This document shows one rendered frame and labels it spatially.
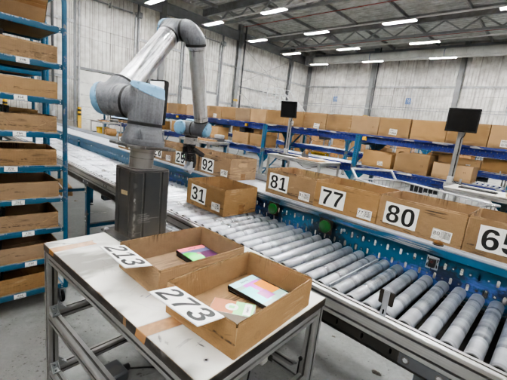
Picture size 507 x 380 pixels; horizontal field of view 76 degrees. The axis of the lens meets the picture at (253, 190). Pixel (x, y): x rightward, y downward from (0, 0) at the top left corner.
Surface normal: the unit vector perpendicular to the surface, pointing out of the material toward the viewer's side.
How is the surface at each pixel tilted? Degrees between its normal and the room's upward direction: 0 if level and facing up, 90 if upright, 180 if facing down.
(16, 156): 91
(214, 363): 0
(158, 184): 90
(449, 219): 90
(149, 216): 90
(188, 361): 0
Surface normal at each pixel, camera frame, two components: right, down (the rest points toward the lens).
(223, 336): -0.62, 0.11
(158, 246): 0.72, 0.19
